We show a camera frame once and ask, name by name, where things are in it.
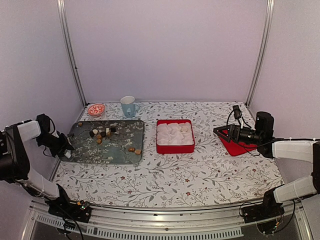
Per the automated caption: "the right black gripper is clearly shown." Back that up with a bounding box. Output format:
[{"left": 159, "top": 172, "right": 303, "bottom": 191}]
[{"left": 213, "top": 124, "right": 263, "bottom": 145}]

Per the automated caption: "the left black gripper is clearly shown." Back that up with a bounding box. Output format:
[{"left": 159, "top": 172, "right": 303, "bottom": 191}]
[{"left": 37, "top": 132, "right": 74, "bottom": 157}]

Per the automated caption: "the red box lid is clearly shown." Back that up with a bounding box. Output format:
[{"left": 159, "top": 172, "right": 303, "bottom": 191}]
[{"left": 218, "top": 136, "right": 257, "bottom": 157}]

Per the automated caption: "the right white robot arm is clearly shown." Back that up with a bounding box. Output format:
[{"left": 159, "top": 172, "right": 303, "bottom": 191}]
[{"left": 213, "top": 111, "right": 320, "bottom": 218}]

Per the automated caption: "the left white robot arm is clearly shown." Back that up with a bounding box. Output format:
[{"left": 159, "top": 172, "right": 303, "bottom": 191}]
[{"left": 0, "top": 113, "right": 75, "bottom": 217}]

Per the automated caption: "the red chocolate box base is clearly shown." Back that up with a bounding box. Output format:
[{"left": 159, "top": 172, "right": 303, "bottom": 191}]
[{"left": 155, "top": 119, "right": 195, "bottom": 155}]

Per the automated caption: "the green floral tray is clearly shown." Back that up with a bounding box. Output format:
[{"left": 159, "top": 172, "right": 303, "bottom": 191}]
[{"left": 61, "top": 120, "right": 145, "bottom": 165}]

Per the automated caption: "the white plastic box insert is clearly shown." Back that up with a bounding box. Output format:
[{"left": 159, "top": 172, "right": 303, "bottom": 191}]
[{"left": 156, "top": 122, "right": 194, "bottom": 146}]

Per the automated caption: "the floral tablecloth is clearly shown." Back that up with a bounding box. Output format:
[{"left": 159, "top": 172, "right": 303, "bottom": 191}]
[{"left": 53, "top": 102, "right": 284, "bottom": 208}]

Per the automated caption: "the red patterned small bowl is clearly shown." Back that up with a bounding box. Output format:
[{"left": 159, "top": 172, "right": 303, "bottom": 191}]
[{"left": 87, "top": 103, "right": 106, "bottom": 117}]

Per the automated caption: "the light blue mug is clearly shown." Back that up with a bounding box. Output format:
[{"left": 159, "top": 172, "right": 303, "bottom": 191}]
[{"left": 120, "top": 95, "right": 140, "bottom": 118}]

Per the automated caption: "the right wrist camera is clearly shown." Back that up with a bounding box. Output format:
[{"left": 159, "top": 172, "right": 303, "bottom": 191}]
[{"left": 232, "top": 105, "right": 242, "bottom": 120}]

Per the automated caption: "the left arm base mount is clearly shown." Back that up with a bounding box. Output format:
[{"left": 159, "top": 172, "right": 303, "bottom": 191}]
[{"left": 45, "top": 185, "right": 92, "bottom": 223}]

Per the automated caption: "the front aluminium rail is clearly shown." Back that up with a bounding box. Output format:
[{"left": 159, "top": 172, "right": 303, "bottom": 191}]
[{"left": 21, "top": 200, "right": 315, "bottom": 240}]

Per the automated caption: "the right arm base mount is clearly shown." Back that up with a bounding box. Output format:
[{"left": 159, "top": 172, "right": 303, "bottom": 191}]
[{"left": 239, "top": 188, "right": 285, "bottom": 223}]

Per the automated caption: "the right aluminium frame post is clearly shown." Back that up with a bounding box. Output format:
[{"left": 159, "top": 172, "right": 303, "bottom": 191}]
[{"left": 245, "top": 0, "right": 275, "bottom": 108}]

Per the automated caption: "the aluminium frame post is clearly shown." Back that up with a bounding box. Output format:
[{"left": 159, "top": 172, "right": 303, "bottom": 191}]
[
  {"left": 56, "top": 0, "right": 88, "bottom": 107},
  {"left": 245, "top": 0, "right": 275, "bottom": 108}
]

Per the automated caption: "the left aluminium frame post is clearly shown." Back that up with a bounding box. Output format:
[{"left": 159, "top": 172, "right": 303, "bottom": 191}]
[{"left": 56, "top": 0, "right": 88, "bottom": 107}]

